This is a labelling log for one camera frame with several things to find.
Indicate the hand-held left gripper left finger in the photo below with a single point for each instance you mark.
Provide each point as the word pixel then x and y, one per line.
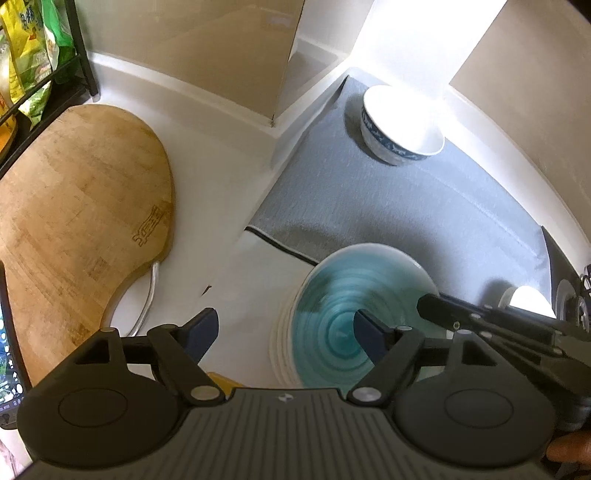
pixel 205 330

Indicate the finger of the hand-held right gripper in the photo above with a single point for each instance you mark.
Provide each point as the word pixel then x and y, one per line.
pixel 443 311
pixel 526 364

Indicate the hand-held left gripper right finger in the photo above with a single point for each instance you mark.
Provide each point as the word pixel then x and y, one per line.
pixel 369 337

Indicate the light blue ribbed bowl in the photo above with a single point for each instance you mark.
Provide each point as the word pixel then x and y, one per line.
pixel 332 295

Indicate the person's right hand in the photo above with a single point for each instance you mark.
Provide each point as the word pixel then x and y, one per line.
pixel 570 448

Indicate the gas burner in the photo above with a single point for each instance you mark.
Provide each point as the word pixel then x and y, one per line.
pixel 575 304

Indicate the black pot support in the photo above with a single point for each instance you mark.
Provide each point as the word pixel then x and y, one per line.
pixel 586 277

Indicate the grey drying mat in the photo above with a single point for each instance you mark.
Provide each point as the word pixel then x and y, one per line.
pixel 415 207

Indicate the black glass gas stove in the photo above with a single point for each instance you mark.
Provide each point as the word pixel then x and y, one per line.
pixel 558 258

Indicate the wooden cutting board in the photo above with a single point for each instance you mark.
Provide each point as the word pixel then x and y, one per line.
pixel 83 207

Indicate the white bowl with blue pattern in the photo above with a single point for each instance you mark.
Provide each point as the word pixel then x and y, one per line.
pixel 392 115

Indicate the amber glass jar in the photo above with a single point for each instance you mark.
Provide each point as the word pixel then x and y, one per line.
pixel 5 138

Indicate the green seasoning packet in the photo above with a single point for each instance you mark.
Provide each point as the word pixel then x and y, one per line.
pixel 57 41

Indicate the yellow seasoning packet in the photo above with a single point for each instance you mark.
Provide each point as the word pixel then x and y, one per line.
pixel 25 50

